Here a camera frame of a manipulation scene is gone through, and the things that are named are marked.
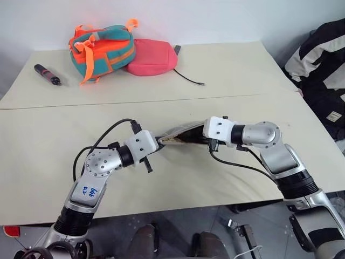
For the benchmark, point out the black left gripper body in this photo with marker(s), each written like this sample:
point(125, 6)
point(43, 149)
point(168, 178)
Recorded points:
point(149, 166)

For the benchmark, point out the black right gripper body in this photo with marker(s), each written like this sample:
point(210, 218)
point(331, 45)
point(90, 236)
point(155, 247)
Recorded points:
point(206, 140)

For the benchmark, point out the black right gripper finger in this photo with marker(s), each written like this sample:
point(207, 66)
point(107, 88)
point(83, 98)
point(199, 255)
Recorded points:
point(196, 133)

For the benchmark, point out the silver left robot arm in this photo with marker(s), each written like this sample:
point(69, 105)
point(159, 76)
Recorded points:
point(94, 164)

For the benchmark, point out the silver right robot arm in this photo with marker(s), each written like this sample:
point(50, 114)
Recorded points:
point(280, 159)

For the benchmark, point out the pink fabric pouch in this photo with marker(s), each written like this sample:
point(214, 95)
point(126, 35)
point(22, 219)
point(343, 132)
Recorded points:
point(152, 58)

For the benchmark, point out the dark rounded shape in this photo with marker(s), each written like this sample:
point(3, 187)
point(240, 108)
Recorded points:
point(145, 241)
point(211, 246)

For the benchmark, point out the teal and orange backpack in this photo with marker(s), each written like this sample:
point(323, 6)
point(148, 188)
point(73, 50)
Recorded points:
point(103, 52)

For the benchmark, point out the black and white jacket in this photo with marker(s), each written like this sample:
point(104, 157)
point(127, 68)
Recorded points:
point(320, 73)

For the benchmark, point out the black and red marker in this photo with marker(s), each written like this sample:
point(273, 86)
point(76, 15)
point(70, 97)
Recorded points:
point(47, 74)

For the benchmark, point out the black wheel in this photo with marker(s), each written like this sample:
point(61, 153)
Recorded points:
point(43, 252)

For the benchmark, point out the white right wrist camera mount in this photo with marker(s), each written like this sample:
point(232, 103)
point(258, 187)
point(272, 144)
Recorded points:
point(218, 129)

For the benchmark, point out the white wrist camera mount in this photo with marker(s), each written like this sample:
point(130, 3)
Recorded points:
point(141, 145)
point(218, 129)

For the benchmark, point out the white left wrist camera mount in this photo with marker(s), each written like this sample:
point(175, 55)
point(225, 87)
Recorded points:
point(141, 145)

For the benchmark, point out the black metal bracket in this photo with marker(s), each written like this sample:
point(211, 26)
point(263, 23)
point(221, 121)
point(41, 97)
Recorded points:
point(246, 236)

